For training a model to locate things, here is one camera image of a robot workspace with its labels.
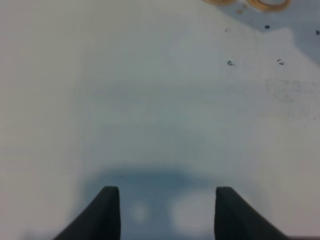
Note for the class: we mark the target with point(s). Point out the right orange cup coaster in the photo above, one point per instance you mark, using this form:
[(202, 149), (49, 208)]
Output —
[(265, 7)]

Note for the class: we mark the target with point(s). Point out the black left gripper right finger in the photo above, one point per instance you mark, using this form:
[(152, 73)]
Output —
[(235, 219)]

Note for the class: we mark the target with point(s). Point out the left white teacup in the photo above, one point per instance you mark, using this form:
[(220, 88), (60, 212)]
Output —
[(273, 2)]

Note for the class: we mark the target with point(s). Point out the orange cup coaster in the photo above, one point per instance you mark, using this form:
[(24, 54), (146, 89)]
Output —
[(265, 7), (220, 2)]

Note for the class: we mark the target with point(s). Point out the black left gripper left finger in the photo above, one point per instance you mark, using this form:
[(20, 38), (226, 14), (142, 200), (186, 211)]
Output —
[(100, 220)]

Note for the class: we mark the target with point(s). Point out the left orange cup coaster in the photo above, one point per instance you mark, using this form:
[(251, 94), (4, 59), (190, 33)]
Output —
[(220, 2)]

